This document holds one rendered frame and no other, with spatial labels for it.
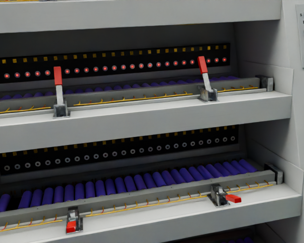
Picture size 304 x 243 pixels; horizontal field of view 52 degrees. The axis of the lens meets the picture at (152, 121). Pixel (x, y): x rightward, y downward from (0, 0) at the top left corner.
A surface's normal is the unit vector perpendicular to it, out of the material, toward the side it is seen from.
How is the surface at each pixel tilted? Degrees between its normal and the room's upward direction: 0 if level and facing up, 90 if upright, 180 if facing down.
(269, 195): 16
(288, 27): 90
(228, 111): 106
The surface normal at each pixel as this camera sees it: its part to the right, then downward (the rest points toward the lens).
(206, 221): 0.22, 0.26
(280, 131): -0.97, 0.11
